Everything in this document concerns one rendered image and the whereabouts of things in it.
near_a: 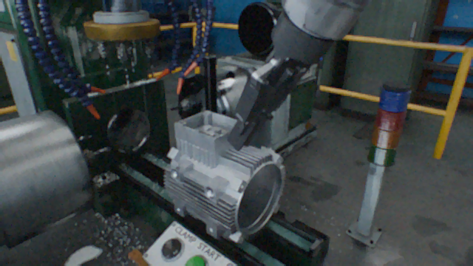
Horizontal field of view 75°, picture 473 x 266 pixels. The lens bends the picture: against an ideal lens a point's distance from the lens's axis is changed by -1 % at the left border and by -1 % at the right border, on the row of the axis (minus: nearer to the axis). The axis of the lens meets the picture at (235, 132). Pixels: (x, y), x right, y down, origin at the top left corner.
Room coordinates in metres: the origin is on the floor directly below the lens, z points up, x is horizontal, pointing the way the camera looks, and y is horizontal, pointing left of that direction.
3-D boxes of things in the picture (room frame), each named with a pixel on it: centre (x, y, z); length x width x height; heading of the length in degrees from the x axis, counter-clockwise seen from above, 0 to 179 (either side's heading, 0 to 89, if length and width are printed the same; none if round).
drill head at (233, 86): (1.04, 0.03, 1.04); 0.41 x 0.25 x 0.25; 138
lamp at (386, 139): (0.66, -0.35, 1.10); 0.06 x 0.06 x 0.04
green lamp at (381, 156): (0.66, -0.35, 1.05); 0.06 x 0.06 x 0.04
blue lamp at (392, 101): (0.66, -0.35, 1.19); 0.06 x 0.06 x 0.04
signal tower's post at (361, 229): (0.66, -0.35, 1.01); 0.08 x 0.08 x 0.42; 48
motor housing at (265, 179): (0.59, 0.02, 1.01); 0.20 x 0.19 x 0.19; 49
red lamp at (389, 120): (0.66, -0.35, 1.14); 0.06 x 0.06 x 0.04
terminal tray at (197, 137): (0.62, 0.05, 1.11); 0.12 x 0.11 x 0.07; 49
